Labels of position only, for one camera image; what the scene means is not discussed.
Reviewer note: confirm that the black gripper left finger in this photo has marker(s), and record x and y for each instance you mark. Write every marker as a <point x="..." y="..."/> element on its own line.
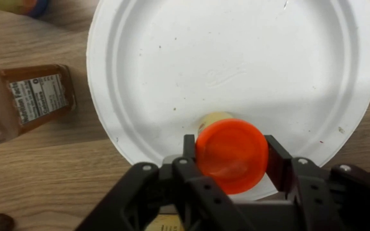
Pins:
<point x="137" y="199"/>

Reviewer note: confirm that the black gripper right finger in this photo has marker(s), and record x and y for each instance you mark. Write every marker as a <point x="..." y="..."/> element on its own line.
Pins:
<point x="318" y="199"/>

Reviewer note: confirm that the orange lid small jar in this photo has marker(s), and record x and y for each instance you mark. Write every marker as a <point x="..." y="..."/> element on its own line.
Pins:
<point x="233" y="151"/>

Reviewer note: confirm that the orange lid spice jar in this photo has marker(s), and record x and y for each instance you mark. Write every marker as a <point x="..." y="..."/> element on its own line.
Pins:
<point x="32" y="96"/>

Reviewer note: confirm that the white paper plate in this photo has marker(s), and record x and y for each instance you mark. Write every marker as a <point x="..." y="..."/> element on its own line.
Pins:
<point x="299" y="69"/>

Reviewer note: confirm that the yellow open cardboard box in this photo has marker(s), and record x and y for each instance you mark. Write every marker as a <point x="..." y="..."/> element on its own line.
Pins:
<point x="169" y="218"/>

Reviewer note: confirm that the blue cap small bottle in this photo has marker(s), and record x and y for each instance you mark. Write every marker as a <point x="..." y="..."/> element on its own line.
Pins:
<point x="32" y="8"/>

